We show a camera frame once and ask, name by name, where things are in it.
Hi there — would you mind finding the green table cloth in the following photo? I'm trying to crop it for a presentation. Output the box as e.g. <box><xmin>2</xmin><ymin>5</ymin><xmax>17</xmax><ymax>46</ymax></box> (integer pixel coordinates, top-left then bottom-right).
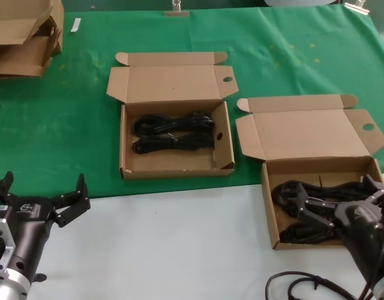
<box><xmin>0</xmin><ymin>4</ymin><xmax>384</xmax><ymax>199</ymax></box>

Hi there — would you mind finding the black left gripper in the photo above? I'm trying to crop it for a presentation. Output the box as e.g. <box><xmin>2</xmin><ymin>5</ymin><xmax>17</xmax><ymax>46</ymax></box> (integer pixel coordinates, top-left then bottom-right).
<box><xmin>0</xmin><ymin>171</ymin><xmax>91</xmax><ymax>283</ymax></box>

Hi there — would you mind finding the open cardboard box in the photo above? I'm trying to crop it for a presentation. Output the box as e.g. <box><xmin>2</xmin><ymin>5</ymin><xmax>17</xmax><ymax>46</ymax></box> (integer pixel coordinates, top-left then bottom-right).
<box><xmin>235</xmin><ymin>94</ymin><xmax>384</xmax><ymax>251</ymax></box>

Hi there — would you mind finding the open cardboard box torn corner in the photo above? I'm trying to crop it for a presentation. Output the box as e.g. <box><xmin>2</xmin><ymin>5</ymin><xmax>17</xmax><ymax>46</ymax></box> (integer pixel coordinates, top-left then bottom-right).
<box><xmin>104</xmin><ymin>51</ymin><xmax>240</xmax><ymax>181</ymax></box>

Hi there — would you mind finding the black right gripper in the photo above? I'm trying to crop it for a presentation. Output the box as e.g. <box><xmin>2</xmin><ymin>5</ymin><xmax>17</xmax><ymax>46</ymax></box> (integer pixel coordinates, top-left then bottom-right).
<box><xmin>295</xmin><ymin>174</ymin><xmax>384</xmax><ymax>282</ymax></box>

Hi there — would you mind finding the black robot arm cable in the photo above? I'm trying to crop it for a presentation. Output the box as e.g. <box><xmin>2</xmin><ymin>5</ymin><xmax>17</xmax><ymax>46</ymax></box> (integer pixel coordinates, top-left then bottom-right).
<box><xmin>265</xmin><ymin>271</ymin><xmax>373</xmax><ymax>300</ymax></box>

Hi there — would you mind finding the black power cable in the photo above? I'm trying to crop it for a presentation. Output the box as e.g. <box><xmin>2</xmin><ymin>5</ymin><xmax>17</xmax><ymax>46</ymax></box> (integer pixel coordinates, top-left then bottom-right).
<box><xmin>131</xmin><ymin>111</ymin><xmax>216</xmax><ymax>154</ymax></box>
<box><xmin>271</xmin><ymin>179</ymin><xmax>370</xmax><ymax>245</ymax></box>

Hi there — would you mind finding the metal table clamp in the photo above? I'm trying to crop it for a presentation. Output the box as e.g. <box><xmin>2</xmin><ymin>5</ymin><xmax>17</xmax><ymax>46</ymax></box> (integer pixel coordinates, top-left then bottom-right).
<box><xmin>164</xmin><ymin>0</ymin><xmax>191</xmax><ymax>17</ymax></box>

